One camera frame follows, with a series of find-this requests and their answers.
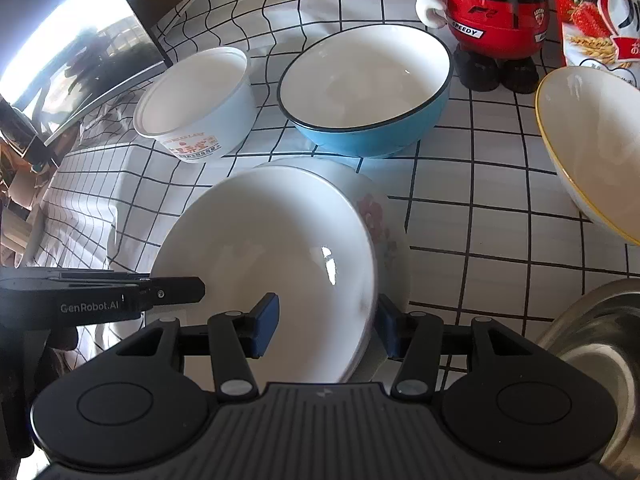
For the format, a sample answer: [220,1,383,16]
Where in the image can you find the blue ceramic bowl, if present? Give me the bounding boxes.
[276,23,455,160]

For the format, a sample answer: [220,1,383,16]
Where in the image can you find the red cereal bag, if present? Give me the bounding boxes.
[549,0,640,92]

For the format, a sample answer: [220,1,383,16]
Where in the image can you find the yellow-rimmed white bowl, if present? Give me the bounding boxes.
[534,65,640,246]

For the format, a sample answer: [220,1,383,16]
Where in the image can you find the black framed monitor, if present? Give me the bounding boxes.
[0,0,174,149]

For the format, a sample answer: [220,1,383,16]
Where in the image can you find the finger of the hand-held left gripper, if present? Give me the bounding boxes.
[138,276,207,314]

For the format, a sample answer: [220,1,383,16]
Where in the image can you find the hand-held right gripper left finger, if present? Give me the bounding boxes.
[117,293,280,404]

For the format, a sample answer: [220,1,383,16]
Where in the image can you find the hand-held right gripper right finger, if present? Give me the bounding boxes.
[375,293,539,404]

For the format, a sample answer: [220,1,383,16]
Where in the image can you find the white floral ceramic bowl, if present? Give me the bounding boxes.
[142,157,412,387]

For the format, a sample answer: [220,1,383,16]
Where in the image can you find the stainless steel bowl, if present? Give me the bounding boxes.
[534,278,640,480]

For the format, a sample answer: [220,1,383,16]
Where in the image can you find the red figurine toy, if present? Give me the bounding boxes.
[412,0,551,94]

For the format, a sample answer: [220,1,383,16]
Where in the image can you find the white checkered tablecloth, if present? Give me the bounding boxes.
[10,0,640,397]

